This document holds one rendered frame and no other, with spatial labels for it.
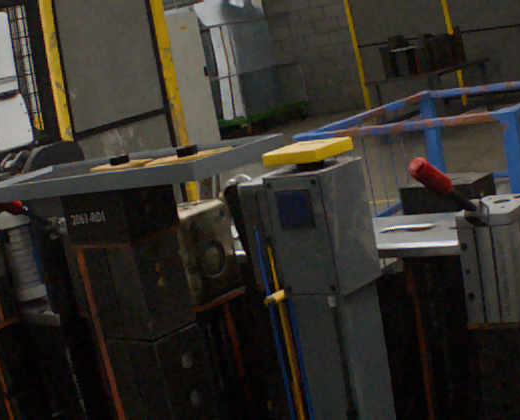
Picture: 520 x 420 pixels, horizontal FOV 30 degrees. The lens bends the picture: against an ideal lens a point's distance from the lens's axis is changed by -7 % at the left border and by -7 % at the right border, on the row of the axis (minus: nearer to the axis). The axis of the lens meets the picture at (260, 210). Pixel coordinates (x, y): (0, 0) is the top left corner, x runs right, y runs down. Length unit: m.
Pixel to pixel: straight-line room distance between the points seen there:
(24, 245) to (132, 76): 3.54
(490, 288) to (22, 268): 0.71
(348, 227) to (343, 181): 0.04
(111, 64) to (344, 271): 3.96
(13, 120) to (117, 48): 3.04
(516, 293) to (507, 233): 0.06
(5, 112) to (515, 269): 1.11
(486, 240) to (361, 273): 0.15
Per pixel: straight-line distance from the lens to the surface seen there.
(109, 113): 4.76
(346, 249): 0.91
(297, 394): 1.18
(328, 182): 0.89
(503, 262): 1.00
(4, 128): 1.85
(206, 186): 1.64
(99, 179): 1.01
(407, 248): 1.19
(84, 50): 4.67
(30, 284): 1.45
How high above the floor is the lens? 1.25
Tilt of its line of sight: 9 degrees down
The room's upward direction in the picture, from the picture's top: 11 degrees counter-clockwise
